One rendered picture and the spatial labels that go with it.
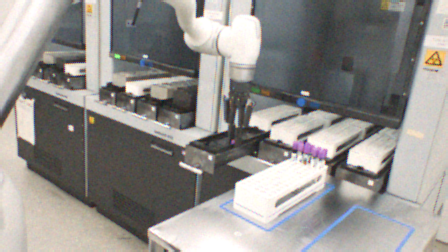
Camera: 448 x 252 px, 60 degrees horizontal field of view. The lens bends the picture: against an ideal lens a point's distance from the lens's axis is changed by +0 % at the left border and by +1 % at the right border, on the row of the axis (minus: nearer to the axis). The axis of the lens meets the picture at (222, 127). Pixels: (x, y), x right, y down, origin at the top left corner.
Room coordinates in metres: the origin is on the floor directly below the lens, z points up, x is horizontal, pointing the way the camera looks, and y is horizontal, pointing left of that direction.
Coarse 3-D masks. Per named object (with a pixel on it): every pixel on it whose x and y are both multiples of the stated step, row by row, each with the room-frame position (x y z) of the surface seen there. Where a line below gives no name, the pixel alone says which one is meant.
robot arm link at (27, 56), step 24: (24, 0) 0.86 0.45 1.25; (48, 0) 0.87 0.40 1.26; (72, 0) 0.93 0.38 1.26; (24, 24) 0.84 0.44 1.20; (48, 24) 0.87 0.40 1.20; (0, 48) 0.81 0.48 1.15; (24, 48) 0.82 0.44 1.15; (0, 72) 0.79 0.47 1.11; (24, 72) 0.82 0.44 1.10; (0, 96) 0.78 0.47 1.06; (0, 120) 0.78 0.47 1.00
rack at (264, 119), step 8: (256, 112) 1.58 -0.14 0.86; (264, 112) 1.60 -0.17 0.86; (272, 112) 1.61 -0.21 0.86; (280, 112) 1.63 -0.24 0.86; (288, 112) 1.64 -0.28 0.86; (296, 112) 1.68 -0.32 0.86; (256, 120) 1.52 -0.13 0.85; (264, 120) 1.49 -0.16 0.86; (272, 120) 1.51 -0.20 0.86; (280, 120) 1.68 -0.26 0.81; (264, 128) 1.49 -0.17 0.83
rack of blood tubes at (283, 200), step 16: (288, 160) 1.02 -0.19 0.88; (256, 176) 0.89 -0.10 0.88; (272, 176) 0.91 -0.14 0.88; (288, 176) 0.91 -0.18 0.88; (304, 176) 0.93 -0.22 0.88; (240, 192) 0.82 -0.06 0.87; (256, 192) 0.80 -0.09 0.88; (272, 192) 0.82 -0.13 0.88; (288, 192) 0.84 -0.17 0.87; (304, 192) 0.91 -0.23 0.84; (240, 208) 0.82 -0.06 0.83; (256, 208) 0.79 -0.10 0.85; (272, 208) 0.79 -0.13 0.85
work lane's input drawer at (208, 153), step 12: (252, 132) 1.49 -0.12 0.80; (264, 132) 1.47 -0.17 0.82; (192, 144) 1.26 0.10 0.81; (204, 144) 1.25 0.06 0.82; (216, 144) 1.31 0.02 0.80; (228, 144) 1.32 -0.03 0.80; (252, 144) 1.37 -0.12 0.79; (192, 156) 1.25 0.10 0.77; (204, 156) 1.22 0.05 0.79; (216, 156) 1.20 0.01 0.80; (228, 156) 1.25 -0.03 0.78; (240, 156) 1.31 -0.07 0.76; (192, 168) 1.19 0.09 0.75; (204, 168) 1.21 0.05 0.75
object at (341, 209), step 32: (320, 192) 0.96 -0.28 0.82; (352, 192) 0.99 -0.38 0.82; (160, 224) 0.73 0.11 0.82; (192, 224) 0.74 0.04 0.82; (224, 224) 0.75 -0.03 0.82; (256, 224) 0.77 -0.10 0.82; (288, 224) 0.78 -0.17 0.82; (320, 224) 0.80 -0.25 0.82; (352, 224) 0.81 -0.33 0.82; (384, 224) 0.83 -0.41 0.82; (416, 224) 0.84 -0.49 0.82
